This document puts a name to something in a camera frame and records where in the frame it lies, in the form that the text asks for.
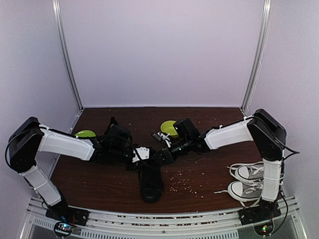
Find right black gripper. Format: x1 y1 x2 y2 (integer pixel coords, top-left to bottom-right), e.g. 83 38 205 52
153 137 192 164

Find black sneaker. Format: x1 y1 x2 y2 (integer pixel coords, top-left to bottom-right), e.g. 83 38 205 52
101 117 133 149
139 163 164 203

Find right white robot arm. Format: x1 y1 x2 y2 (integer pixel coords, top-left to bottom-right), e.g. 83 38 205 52
159 109 287 220

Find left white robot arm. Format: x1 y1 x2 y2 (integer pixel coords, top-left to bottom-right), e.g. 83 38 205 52
4 117 163 221

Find green bowl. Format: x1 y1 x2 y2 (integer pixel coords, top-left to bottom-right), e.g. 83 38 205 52
160 120 178 138

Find green plate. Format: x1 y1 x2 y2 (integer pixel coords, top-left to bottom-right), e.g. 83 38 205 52
75 130 96 139

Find grey sneaker rear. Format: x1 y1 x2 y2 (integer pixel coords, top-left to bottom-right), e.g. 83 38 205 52
228 161 265 183

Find grey sneaker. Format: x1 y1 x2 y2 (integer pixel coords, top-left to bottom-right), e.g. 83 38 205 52
214 181 264 207
228 161 265 183

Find grey sneaker front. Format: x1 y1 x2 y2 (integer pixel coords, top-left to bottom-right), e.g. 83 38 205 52
214 181 264 207

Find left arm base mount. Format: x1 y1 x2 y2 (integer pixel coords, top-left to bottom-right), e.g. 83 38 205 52
45 207 89 239

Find aluminium front rail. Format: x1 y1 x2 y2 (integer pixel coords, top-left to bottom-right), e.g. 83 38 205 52
18 196 308 239

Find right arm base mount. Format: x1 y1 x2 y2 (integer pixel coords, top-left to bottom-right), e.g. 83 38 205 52
238 200 281 237

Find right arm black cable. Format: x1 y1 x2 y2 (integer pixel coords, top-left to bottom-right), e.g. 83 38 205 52
279 139 301 160

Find left aluminium frame post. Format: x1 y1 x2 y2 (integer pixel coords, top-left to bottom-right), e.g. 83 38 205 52
52 0 84 111

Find aluminium frame post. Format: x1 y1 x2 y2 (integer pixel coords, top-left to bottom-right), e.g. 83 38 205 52
52 0 84 111
241 0 273 115

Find right aluminium frame post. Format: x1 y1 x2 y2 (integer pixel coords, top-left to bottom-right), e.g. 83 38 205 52
241 0 273 115

